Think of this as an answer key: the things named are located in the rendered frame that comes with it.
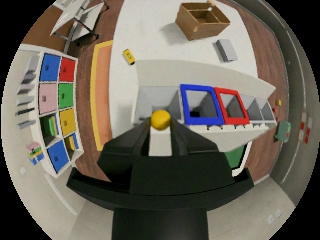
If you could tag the red rectangular frame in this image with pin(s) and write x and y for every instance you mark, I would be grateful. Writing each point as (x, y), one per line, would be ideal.
(231, 121)

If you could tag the yellow pocket level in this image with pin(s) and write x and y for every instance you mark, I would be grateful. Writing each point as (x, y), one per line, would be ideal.
(129, 56)

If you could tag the blue square frame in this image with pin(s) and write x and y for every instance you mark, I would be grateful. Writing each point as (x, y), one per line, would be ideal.
(200, 120)

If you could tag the green tray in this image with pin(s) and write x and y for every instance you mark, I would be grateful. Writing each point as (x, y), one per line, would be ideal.
(236, 156)

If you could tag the open brown cardboard box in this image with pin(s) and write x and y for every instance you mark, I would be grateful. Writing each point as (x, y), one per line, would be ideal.
(197, 15)

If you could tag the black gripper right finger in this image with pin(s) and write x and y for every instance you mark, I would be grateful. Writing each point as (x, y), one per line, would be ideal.
(189, 141)

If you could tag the grey rectangular box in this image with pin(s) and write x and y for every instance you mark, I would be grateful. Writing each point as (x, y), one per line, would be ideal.
(226, 49)

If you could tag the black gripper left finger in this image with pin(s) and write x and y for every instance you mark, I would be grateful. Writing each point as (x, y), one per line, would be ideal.
(135, 141)

